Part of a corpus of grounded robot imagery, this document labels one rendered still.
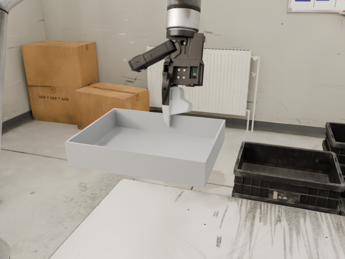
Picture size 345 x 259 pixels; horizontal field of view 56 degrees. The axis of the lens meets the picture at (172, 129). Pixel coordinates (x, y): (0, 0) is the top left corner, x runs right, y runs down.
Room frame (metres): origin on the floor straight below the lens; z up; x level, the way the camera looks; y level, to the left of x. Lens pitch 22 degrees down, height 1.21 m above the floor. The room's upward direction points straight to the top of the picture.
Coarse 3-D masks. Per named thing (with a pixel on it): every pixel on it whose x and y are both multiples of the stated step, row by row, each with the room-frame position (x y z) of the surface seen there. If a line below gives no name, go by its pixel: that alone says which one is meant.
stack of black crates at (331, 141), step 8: (328, 128) 1.55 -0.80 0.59; (336, 128) 1.63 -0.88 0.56; (344, 128) 1.62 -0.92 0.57; (328, 136) 1.51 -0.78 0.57; (336, 136) 1.63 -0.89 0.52; (344, 136) 1.62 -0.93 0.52; (328, 144) 1.49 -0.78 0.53; (336, 144) 1.37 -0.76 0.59; (344, 144) 1.36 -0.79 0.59; (336, 152) 1.38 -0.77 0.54; (344, 152) 1.37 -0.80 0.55; (344, 160) 1.37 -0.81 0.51; (344, 168) 1.35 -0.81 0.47
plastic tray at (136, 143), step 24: (96, 120) 0.67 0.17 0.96; (120, 120) 0.74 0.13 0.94; (144, 120) 0.72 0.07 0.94; (192, 120) 0.69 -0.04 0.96; (216, 120) 0.67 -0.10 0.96; (72, 144) 0.55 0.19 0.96; (96, 144) 0.64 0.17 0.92; (120, 144) 0.64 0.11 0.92; (144, 144) 0.64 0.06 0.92; (168, 144) 0.64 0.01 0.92; (192, 144) 0.64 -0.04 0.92; (216, 144) 0.57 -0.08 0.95; (96, 168) 0.54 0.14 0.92; (120, 168) 0.53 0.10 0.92; (144, 168) 0.51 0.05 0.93; (168, 168) 0.50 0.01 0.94; (192, 168) 0.48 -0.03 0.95
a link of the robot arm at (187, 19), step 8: (176, 8) 0.74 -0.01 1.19; (184, 8) 0.73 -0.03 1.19; (168, 16) 0.75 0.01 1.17; (176, 16) 0.73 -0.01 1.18; (184, 16) 0.73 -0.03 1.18; (192, 16) 0.73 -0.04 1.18; (168, 24) 0.74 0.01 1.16; (176, 24) 0.73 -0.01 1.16; (184, 24) 0.72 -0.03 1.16; (192, 24) 0.73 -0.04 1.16
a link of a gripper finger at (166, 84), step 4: (168, 68) 0.72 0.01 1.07; (164, 72) 0.70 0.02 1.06; (164, 76) 0.69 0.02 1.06; (164, 80) 0.69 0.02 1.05; (168, 80) 0.69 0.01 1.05; (164, 84) 0.69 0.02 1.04; (168, 84) 0.69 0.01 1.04; (164, 88) 0.69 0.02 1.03; (168, 88) 0.69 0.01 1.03; (164, 92) 0.68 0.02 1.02; (168, 92) 0.69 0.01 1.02; (164, 96) 0.68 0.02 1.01; (168, 96) 0.69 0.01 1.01; (164, 100) 0.69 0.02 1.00; (168, 100) 0.69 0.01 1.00; (164, 104) 0.69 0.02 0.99; (168, 104) 0.68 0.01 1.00
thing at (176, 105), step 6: (174, 90) 0.70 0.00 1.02; (180, 90) 0.70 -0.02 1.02; (174, 96) 0.70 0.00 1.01; (180, 96) 0.70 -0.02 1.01; (174, 102) 0.69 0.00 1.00; (180, 102) 0.69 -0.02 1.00; (186, 102) 0.69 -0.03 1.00; (168, 108) 0.68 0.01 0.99; (174, 108) 0.69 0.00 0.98; (180, 108) 0.69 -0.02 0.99; (186, 108) 0.68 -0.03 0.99; (168, 114) 0.68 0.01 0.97; (174, 114) 0.69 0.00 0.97; (168, 120) 0.69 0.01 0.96; (168, 126) 0.69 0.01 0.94
